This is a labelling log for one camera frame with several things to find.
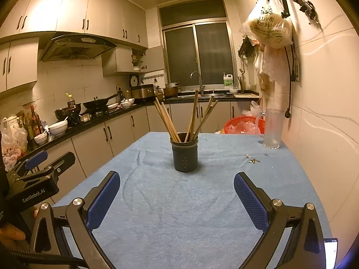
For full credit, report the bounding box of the blue towel table mat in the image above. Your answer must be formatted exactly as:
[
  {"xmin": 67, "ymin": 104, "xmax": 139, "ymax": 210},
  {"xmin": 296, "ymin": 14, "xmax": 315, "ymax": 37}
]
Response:
[{"xmin": 58, "ymin": 132, "xmax": 332, "ymax": 268}]

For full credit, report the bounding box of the range hood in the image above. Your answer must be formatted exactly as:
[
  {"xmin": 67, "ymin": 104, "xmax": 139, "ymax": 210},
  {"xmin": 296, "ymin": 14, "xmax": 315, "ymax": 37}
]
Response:
[{"xmin": 40, "ymin": 33, "xmax": 116, "ymax": 62}]

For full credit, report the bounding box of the silver toaster box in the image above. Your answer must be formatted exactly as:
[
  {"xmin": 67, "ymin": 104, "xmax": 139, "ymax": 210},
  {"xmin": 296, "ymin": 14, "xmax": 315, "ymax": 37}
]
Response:
[{"xmin": 131, "ymin": 84, "xmax": 155, "ymax": 99}]

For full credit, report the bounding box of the red plastic basket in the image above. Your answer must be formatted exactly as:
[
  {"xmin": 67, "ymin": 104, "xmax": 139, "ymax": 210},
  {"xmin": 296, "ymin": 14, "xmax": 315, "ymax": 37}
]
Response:
[{"xmin": 223, "ymin": 116, "xmax": 258, "ymax": 135}]

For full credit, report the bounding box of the black utensil holder cup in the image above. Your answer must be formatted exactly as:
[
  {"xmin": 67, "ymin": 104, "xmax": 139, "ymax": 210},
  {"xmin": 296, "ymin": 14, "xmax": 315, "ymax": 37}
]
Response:
[{"xmin": 170, "ymin": 132, "xmax": 198, "ymax": 172}]

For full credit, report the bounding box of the black wok pan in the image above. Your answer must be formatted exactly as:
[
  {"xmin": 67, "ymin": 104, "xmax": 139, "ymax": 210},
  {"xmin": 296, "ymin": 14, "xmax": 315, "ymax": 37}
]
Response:
[{"xmin": 83, "ymin": 94, "xmax": 117, "ymax": 109}]

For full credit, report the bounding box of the kitchen faucet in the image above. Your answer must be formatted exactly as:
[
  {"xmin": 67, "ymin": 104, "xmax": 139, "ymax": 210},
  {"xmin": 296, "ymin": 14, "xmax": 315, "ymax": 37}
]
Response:
[{"xmin": 190, "ymin": 71, "xmax": 205, "ymax": 95}]

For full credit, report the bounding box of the hanging plastic bag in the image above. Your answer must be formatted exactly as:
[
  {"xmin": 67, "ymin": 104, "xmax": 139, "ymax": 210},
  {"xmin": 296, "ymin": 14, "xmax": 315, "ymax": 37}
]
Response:
[{"xmin": 242, "ymin": 0, "xmax": 293, "ymax": 49}]

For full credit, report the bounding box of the white bowl on counter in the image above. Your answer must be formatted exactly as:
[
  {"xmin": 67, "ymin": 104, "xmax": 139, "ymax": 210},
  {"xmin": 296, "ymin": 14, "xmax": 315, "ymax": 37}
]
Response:
[{"xmin": 48, "ymin": 120, "xmax": 68, "ymax": 137}]

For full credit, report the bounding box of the green white detergent jug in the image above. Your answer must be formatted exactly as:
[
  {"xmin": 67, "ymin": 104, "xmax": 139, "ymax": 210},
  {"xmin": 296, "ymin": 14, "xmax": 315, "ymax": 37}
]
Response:
[{"xmin": 223, "ymin": 73, "xmax": 234, "ymax": 89}]

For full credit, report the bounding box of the chopstick in cup leftmost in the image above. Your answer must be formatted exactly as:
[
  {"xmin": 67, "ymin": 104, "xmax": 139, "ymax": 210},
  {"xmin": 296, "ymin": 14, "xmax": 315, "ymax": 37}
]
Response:
[{"xmin": 154, "ymin": 98, "xmax": 176, "ymax": 142}]

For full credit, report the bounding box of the small white bowl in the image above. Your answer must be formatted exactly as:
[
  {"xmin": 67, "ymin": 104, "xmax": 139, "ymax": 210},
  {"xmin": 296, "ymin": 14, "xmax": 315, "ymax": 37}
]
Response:
[{"xmin": 34, "ymin": 132, "xmax": 48, "ymax": 145}]

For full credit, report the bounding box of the wooden chopstick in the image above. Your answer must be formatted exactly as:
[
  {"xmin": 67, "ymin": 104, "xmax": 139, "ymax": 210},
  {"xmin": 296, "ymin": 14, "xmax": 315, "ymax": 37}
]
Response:
[
  {"xmin": 193, "ymin": 100, "xmax": 219, "ymax": 139},
  {"xmin": 184, "ymin": 114, "xmax": 193, "ymax": 143},
  {"xmin": 161, "ymin": 102, "xmax": 181, "ymax": 143}
]

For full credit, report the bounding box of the seed shell cluster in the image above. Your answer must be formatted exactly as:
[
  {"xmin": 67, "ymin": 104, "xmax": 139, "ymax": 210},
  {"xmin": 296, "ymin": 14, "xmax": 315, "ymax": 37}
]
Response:
[{"xmin": 250, "ymin": 158, "xmax": 260, "ymax": 163}]

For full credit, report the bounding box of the black wall cable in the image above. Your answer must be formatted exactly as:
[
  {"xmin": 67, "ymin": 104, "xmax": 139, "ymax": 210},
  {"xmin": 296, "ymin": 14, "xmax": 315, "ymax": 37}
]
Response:
[{"xmin": 283, "ymin": 33, "xmax": 296, "ymax": 119}]

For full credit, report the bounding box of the steel cooking pot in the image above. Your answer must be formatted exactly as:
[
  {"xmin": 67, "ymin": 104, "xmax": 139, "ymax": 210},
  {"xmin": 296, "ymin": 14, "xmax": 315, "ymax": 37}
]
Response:
[{"xmin": 163, "ymin": 82, "xmax": 180, "ymax": 98}]

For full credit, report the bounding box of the person's left hand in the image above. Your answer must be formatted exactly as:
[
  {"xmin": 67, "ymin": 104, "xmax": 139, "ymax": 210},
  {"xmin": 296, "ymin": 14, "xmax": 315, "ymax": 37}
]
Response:
[{"xmin": 1, "ymin": 206, "xmax": 38, "ymax": 251}]

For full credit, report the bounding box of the smartphone with lit screen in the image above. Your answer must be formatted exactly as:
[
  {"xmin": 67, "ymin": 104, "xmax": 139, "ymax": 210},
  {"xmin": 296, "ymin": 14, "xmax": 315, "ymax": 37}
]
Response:
[{"xmin": 324, "ymin": 238, "xmax": 338, "ymax": 269}]

